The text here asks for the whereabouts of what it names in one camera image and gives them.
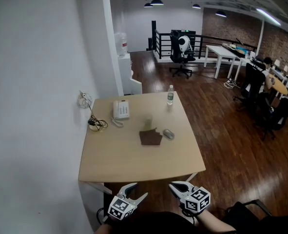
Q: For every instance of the white water dispenser cabinet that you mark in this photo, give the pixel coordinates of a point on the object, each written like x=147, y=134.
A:
x=128, y=74

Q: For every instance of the white panda robot figure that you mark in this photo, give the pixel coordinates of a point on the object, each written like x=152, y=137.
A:
x=185, y=44

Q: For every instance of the person's right forearm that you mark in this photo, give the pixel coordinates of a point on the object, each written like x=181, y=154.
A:
x=214, y=224

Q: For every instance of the small white table lamp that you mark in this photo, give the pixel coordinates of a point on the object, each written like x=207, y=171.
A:
x=285, y=68
x=277, y=63

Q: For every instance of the grey computer mouse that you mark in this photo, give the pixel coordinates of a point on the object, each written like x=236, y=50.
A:
x=168, y=134

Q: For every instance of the person's left forearm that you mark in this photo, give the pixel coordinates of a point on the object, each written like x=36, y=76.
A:
x=103, y=229

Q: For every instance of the person's black clothing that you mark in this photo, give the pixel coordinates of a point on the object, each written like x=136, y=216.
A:
x=153, y=224

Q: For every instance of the black metal frame chair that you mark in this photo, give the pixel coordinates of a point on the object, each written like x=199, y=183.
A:
x=246, y=219

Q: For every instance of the clear drinking glass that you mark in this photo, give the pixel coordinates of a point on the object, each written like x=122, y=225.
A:
x=148, y=118

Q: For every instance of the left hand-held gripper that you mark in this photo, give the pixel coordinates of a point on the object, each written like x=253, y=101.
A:
x=120, y=207

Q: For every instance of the long white table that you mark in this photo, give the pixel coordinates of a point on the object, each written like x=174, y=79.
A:
x=220, y=51

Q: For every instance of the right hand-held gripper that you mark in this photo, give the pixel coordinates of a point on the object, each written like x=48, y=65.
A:
x=196, y=200

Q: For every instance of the clear water jug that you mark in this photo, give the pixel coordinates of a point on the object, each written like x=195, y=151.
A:
x=121, y=44

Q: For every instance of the round wooden table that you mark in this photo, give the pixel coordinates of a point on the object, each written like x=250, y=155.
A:
x=280, y=85

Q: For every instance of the brown leather wallet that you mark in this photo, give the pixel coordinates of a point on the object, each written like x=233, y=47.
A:
x=150, y=138

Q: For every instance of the black dome ceiling lamp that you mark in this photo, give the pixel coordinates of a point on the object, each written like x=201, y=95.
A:
x=196, y=6
x=157, y=2
x=148, y=5
x=220, y=13

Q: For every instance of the ceiling tube light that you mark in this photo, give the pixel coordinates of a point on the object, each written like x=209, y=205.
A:
x=268, y=16

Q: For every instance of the small white table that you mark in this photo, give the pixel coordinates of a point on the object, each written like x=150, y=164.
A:
x=244, y=60

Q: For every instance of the black mesh office chair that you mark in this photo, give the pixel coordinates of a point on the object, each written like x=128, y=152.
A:
x=253, y=86

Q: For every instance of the clear plastic water bottle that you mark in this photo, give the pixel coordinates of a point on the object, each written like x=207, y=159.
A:
x=170, y=97

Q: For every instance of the white desk telephone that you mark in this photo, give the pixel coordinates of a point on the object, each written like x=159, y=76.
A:
x=121, y=110

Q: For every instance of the black metal railing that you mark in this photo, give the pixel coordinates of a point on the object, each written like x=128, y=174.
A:
x=162, y=46

